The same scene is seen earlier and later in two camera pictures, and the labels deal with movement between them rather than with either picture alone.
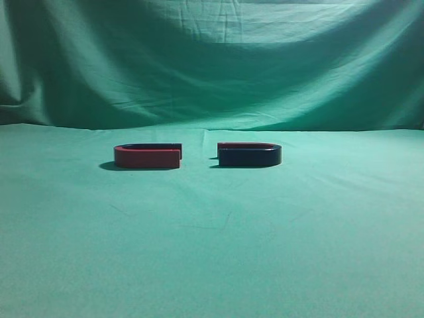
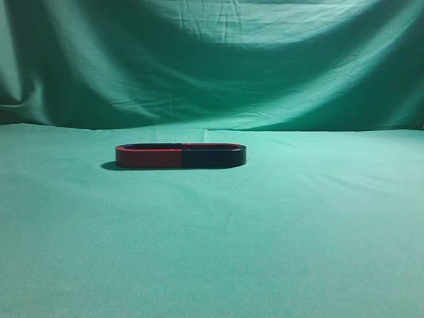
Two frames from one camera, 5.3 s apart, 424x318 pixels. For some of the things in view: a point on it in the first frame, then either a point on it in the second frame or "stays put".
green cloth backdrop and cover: [336, 230] stays put
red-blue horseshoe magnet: [249, 154] to [209, 155]
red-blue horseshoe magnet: [148, 156] stays put
